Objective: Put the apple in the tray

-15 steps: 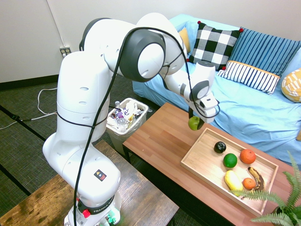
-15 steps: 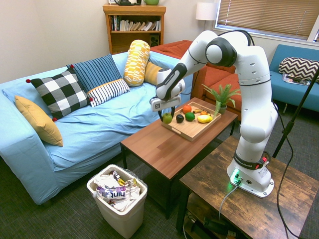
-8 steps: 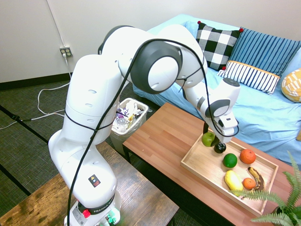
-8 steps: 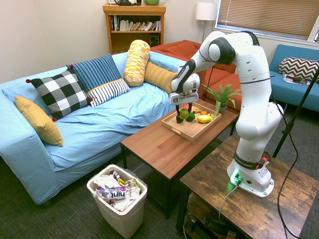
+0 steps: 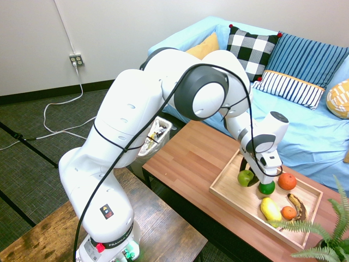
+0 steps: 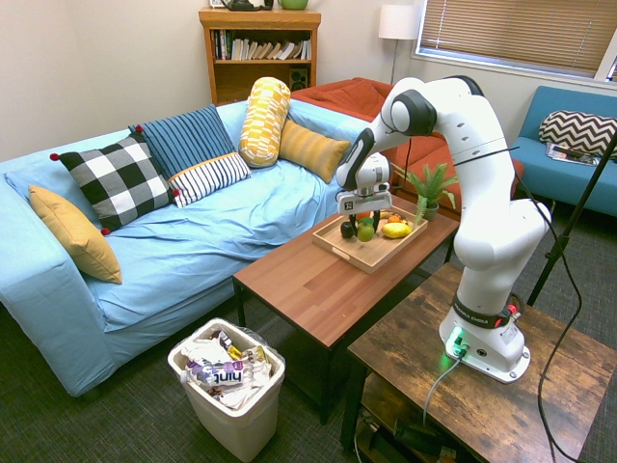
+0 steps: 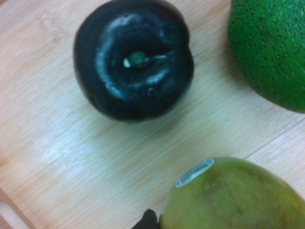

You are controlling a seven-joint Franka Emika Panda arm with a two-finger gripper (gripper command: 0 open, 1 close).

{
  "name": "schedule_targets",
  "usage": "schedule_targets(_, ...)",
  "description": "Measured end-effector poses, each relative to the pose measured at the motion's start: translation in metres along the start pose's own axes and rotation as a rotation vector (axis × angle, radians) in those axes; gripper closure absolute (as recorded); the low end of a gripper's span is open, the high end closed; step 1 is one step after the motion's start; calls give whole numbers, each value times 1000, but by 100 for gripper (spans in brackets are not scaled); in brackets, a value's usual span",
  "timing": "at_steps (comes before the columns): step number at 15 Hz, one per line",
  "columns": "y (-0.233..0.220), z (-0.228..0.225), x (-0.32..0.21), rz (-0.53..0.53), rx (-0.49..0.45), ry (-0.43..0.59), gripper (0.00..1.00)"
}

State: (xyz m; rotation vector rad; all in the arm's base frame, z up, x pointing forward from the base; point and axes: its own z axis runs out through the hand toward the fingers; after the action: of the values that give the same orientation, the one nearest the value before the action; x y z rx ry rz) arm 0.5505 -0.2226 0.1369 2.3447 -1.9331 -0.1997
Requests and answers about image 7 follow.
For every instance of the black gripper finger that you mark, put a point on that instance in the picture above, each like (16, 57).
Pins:
(149, 219)

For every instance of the green apple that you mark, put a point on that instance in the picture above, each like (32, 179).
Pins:
(233, 202)

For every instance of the light wooden tray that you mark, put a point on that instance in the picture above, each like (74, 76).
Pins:
(71, 155)

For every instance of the black plum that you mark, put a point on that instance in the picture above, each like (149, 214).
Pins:
(133, 62)

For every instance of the bumpy green lime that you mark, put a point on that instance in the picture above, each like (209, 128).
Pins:
(269, 52)

